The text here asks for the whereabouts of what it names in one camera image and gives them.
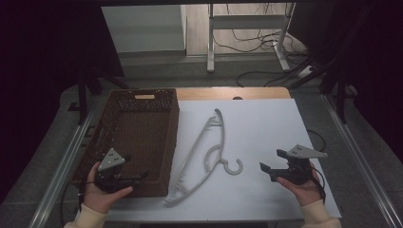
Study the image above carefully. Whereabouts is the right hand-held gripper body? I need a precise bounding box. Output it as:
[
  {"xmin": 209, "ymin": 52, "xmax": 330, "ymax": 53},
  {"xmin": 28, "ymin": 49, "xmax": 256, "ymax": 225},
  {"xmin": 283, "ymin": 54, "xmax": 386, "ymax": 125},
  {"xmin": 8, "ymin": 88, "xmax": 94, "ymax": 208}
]
[{"xmin": 269, "ymin": 144, "xmax": 329, "ymax": 186}]

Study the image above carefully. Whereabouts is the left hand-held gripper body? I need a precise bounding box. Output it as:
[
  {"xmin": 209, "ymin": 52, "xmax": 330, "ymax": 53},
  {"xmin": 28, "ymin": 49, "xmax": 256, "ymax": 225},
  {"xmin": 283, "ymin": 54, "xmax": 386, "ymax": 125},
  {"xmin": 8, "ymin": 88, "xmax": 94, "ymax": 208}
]
[{"xmin": 94, "ymin": 147, "xmax": 143, "ymax": 195}]

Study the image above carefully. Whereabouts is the brown woven basket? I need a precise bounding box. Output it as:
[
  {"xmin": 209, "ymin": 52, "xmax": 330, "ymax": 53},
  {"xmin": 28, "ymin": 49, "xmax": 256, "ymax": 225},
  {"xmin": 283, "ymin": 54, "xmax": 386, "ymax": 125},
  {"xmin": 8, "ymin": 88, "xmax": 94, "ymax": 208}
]
[{"xmin": 71, "ymin": 88, "xmax": 181, "ymax": 200}]

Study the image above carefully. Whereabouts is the grey plastic clothes hanger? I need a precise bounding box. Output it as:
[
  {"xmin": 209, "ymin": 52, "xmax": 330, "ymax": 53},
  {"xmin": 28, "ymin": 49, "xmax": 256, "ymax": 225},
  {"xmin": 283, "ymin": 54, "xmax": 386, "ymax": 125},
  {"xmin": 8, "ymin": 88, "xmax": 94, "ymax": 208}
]
[{"xmin": 163, "ymin": 108, "xmax": 244, "ymax": 206}]

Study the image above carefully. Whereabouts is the person's left hand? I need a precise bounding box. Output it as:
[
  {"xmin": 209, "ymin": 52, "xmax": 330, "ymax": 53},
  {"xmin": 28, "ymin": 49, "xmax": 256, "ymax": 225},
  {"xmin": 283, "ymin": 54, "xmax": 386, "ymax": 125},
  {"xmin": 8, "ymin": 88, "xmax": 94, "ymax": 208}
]
[{"xmin": 82, "ymin": 161, "xmax": 134, "ymax": 215}]

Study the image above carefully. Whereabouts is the person's right hand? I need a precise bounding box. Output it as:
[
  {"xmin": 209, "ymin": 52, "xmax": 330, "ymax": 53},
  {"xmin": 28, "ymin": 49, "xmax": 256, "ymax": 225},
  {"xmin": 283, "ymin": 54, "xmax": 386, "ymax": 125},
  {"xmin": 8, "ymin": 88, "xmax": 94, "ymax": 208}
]
[{"xmin": 276, "ymin": 161, "xmax": 323, "ymax": 207}]

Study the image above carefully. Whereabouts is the white table sheet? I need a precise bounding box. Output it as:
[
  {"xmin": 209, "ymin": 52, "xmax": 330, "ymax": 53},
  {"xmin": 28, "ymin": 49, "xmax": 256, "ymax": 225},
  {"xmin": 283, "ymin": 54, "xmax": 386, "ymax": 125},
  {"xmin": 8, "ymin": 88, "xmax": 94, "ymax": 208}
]
[{"xmin": 106, "ymin": 98, "xmax": 343, "ymax": 221}]

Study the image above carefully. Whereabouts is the black metal stand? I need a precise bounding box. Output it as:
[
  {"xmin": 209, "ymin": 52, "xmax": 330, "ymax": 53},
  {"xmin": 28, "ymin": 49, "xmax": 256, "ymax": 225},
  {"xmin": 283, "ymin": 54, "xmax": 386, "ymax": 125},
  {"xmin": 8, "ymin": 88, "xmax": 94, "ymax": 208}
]
[
  {"xmin": 288, "ymin": 6, "xmax": 360, "ymax": 124},
  {"xmin": 67, "ymin": 65, "xmax": 130, "ymax": 125}
]

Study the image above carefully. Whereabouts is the white power strip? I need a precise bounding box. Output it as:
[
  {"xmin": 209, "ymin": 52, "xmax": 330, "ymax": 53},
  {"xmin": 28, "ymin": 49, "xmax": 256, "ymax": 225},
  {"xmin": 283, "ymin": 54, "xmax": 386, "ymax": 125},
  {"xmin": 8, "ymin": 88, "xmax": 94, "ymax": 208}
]
[{"xmin": 297, "ymin": 65, "xmax": 316, "ymax": 79}]

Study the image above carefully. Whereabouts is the white cabinet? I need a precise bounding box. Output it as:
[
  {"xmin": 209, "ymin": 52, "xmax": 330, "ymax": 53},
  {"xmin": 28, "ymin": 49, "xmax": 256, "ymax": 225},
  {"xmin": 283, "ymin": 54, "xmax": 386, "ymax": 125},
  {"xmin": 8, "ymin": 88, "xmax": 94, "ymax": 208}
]
[{"xmin": 101, "ymin": 4, "xmax": 188, "ymax": 55}]

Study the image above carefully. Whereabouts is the black cable loop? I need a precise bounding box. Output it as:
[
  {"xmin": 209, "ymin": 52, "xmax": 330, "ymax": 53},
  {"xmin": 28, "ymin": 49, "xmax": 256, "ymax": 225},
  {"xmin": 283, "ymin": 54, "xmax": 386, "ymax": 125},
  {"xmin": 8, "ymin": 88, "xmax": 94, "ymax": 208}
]
[{"xmin": 305, "ymin": 128, "xmax": 328, "ymax": 153}]

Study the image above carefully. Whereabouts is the right hand-held gripper black cable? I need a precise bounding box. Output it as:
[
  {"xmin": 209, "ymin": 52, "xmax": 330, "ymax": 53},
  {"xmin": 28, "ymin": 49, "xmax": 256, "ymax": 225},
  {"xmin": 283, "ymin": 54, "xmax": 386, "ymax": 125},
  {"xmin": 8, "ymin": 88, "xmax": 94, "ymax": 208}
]
[{"xmin": 307, "ymin": 166, "xmax": 328, "ymax": 204}]

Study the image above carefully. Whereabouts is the hand-held gripper black cable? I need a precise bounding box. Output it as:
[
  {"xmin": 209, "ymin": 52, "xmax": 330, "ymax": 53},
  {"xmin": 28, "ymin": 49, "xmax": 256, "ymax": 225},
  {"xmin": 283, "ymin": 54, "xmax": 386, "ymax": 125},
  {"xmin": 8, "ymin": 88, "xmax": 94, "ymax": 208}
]
[
  {"xmin": 307, "ymin": 166, "xmax": 328, "ymax": 204},
  {"xmin": 59, "ymin": 161, "xmax": 98, "ymax": 226}
]

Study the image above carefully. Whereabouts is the left hand-held gripper black cable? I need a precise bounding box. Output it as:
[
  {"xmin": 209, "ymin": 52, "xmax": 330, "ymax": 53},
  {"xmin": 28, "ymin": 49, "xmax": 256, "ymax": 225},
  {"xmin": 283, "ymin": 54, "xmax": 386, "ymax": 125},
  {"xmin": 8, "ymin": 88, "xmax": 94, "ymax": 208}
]
[{"xmin": 59, "ymin": 161, "xmax": 98, "ymax": 226}]

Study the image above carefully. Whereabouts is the aluminium rail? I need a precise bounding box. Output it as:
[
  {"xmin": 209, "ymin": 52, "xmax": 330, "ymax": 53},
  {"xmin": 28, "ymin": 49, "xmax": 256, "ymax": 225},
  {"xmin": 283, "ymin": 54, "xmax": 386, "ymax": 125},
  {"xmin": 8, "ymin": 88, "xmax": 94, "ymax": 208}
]
[
  {"xmin": 320, "ymin": 94, "xmax": 403, "ymax": 228},
  {"xmin": 28, "ymin": 96, "xmax": 101, "ymax": 228}
]

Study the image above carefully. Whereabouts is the tangle of black floor cables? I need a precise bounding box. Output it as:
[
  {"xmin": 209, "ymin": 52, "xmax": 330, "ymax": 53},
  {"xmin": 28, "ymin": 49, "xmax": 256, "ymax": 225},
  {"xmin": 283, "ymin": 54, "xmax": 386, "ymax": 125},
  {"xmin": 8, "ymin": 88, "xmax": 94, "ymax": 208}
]
[{"xmin": 212, "ymin": 3, "xmax": 313, "ymax": 88}]

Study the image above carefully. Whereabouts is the white metal desk frame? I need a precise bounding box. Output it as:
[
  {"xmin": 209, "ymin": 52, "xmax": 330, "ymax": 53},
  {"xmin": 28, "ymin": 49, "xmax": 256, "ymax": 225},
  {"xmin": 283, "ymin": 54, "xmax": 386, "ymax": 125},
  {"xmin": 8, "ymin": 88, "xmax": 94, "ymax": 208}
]
[{"xmin": 206, "ymin": 3, "xmax": 297, "ymax": 74}]

